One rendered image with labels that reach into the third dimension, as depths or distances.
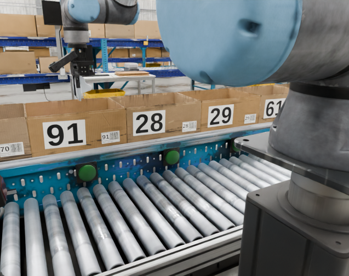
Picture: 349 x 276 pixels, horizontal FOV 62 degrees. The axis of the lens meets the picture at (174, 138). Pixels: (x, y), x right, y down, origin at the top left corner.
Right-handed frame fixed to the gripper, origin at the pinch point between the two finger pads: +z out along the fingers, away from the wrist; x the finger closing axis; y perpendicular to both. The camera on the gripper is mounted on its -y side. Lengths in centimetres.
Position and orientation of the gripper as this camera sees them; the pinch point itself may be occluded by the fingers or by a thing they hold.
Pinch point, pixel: (76, 96)
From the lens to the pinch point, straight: 122.2
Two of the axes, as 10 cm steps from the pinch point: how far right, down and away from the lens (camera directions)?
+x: -4.5, -2.9, 8.4
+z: -0.1, 9.5, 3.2
